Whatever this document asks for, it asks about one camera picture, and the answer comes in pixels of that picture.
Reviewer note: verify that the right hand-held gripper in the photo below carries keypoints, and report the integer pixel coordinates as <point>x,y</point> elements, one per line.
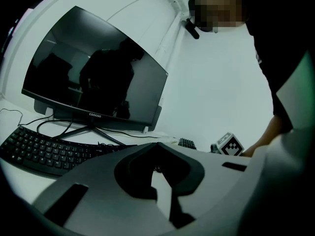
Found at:
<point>230,146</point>

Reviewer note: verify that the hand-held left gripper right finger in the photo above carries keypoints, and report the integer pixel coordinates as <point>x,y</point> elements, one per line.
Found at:
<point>216,193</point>

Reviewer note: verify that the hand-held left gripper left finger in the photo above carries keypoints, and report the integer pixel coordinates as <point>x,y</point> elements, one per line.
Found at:
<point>98,205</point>

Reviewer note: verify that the person's right forearm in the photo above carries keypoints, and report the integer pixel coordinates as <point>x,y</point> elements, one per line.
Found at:
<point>265,136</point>

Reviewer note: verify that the small black keyboard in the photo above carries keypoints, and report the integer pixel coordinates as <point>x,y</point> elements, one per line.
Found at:
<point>187,143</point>

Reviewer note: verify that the large black keyboard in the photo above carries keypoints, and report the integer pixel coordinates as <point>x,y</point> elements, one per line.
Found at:
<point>37,151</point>

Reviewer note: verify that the person's black shirt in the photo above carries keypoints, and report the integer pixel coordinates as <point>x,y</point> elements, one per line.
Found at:
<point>270,33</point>

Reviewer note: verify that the person's head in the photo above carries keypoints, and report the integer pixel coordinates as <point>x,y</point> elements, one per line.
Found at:
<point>216,8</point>

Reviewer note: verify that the black curved monitor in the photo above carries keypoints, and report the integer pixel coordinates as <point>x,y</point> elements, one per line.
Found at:
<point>98,58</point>

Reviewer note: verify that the black head-worn camera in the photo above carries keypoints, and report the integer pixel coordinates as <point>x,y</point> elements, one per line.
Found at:
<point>190,28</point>

